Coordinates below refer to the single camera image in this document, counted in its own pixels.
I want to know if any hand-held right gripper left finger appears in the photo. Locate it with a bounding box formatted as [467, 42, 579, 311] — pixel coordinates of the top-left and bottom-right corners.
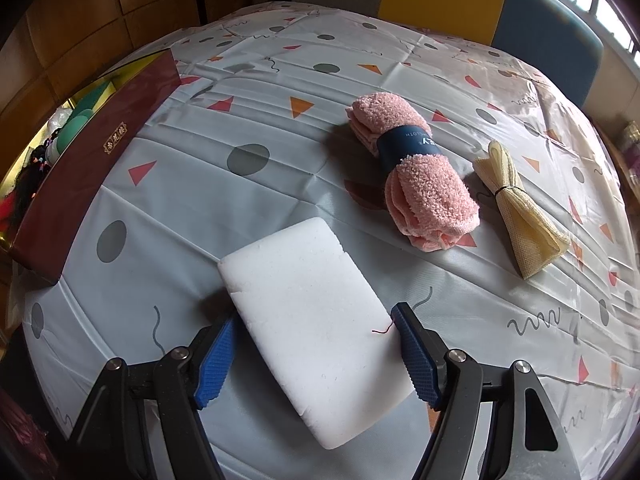
[62, 312, 239, 480]

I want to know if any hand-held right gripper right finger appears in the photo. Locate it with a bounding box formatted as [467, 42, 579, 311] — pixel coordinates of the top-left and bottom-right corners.
[390, 302, 584, 480]

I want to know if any white foam sponge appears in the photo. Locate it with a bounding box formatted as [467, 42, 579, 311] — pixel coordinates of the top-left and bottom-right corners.
[217, 216, 419, 451]

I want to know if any pink towel with blue band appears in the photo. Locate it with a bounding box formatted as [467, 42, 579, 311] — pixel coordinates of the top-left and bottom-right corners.
[346, 92, 482, 254]

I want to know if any cream towel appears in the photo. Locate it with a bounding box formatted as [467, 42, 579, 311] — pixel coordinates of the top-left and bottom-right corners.
[472, 140, 572, 281]

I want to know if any dark red box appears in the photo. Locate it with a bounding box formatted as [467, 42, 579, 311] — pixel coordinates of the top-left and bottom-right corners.
[0, 50, 182, 289]

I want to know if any green silicone lid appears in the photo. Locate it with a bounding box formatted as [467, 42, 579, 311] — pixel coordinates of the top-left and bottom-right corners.
[54, 115, 92, 157]

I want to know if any dark pink cloth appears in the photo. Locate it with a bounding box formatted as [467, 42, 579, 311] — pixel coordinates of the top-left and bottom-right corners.
[0, 390, 57, 467]

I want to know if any green foam block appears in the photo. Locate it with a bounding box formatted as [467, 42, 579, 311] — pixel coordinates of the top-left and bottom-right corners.
[75, 80, 114, 114]

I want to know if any grey yellow blue headboard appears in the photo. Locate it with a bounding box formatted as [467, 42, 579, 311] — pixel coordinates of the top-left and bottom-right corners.
[292, 0, 605, 109]

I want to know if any wooden wardrobe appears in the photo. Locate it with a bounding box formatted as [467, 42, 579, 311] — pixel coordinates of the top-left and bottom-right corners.
[0, 0, 301, 122]

